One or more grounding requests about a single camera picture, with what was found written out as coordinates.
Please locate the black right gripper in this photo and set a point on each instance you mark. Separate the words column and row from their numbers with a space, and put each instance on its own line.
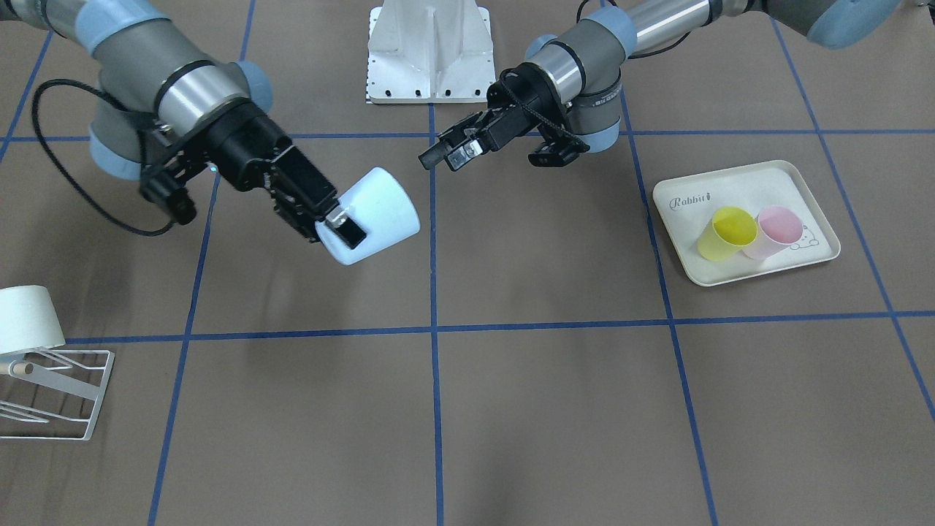
column 245, row 150

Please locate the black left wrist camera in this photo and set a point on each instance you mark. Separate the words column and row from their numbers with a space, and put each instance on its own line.
column 551, row 154

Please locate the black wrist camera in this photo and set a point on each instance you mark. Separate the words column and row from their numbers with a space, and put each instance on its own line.
column 551, row 154
column 163, row 182

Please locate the pink ikea cup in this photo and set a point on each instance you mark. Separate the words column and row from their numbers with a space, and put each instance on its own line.
column 777, row 229

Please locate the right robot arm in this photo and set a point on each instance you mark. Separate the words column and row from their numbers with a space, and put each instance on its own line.
column 168, row 111

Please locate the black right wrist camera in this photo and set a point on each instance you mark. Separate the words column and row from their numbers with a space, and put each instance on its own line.
column 163, row 182

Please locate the beige plastic tray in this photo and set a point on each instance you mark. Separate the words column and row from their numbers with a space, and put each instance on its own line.
column 687, row 204

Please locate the yellow ikea cup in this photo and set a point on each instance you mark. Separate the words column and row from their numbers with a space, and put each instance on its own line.
column 729, row 230

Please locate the pale green ikea cup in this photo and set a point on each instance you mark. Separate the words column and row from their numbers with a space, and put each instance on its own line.
column 28, row 320

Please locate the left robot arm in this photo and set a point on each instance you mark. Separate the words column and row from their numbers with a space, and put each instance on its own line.
column 568, row 86

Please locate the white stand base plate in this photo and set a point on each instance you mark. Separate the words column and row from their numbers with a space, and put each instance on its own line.
column 429, row 52

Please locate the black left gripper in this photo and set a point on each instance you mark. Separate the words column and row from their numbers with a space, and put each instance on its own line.
column 527, row 93

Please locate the white wire cup rack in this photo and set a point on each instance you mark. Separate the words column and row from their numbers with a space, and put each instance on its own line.
column 53, row 395

